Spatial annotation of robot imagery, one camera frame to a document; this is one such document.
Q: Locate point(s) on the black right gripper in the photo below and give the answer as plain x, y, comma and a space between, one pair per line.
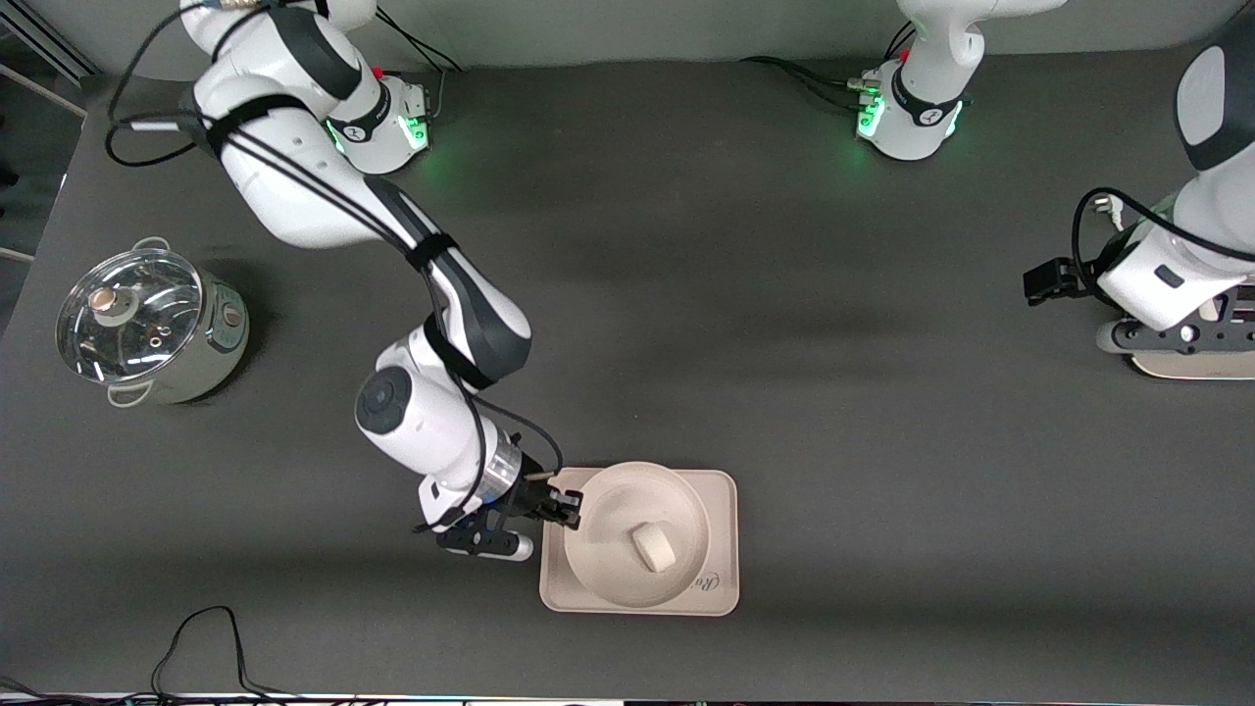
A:
532, 493

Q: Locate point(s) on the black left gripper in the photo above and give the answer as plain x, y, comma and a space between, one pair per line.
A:
1050, 279

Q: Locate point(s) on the round cream plate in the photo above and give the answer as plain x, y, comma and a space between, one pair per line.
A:
637, 500

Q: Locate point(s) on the small white bun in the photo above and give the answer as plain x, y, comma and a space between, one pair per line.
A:
653, 547

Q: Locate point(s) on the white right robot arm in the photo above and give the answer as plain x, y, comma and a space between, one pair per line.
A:
294, 186

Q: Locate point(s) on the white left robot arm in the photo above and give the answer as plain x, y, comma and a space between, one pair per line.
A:
1216, 118

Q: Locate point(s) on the cream rectangular tray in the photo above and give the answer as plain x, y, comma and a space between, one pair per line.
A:
724, 529

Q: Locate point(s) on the cream toaster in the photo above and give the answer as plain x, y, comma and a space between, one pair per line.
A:
1191, 368

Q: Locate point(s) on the pale green electric pot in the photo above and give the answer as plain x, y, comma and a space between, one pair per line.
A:
211, 343

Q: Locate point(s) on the glass pot lid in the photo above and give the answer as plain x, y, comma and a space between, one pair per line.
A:
127, 314

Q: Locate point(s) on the aluminium frame rail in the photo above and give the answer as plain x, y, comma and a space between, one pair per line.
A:
49, 39

